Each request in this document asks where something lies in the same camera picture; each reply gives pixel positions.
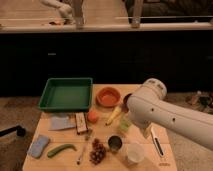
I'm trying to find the yellow banana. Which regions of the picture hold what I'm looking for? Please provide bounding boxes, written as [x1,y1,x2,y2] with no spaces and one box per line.
[106,106,122,125]

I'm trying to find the blue sponge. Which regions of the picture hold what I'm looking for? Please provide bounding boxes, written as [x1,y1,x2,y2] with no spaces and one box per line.
[27,135,50,159]

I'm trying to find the orange bowl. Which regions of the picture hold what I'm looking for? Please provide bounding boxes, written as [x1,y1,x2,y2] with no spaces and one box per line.
[96,87,121,107]

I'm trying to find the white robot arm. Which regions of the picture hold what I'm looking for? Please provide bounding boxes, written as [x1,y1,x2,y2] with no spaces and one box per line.
[126,78,213,150]

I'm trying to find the green cucumber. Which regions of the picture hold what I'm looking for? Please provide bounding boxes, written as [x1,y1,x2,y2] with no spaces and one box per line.
[47,144,77,158]

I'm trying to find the metal cup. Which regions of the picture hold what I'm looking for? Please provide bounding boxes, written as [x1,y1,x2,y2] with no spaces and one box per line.
[108,135,122,153]

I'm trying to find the orange fruit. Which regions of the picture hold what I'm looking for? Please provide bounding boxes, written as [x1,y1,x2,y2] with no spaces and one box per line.
[87,110,99,123]

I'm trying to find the bunch of purple grapes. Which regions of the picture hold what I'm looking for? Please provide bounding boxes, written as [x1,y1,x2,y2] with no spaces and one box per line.
[90,138,106,165]

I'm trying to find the grey blue cloth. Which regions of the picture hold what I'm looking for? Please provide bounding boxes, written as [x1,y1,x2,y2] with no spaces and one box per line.
[49,114,76,131]

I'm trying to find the dark red bowl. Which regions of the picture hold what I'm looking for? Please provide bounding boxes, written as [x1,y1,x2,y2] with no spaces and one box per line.
[122,93,132,113]

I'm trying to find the green plastic tray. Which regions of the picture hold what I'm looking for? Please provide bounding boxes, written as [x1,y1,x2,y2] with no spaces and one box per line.
[39,78,93,112]

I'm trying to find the small green cup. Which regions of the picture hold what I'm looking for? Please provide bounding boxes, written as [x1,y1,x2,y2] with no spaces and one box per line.
[119,116,132,132]

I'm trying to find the brown wooden block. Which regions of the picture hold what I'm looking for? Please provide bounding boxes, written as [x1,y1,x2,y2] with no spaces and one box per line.
[75,112,88,134]

